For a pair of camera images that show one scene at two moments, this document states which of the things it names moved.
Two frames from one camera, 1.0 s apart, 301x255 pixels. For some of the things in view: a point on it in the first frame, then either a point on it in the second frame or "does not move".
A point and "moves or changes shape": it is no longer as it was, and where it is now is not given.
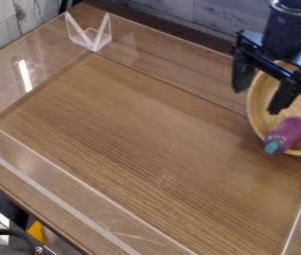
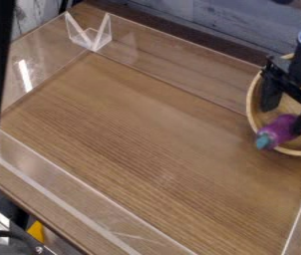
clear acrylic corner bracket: [91, 38] does not move
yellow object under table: [37, 231] does not move
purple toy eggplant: [291, 132] moves or changes shape
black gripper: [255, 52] to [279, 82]
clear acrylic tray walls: [119, 121] does not move
